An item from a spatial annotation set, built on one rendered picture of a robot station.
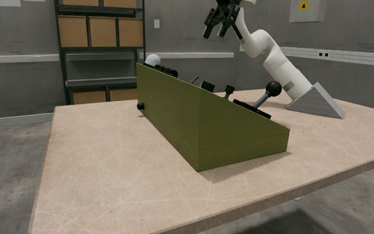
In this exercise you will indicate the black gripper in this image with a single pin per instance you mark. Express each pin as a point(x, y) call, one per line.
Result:
point(223, 13)

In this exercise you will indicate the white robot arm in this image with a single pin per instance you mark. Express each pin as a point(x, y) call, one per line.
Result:
point(277, 65)

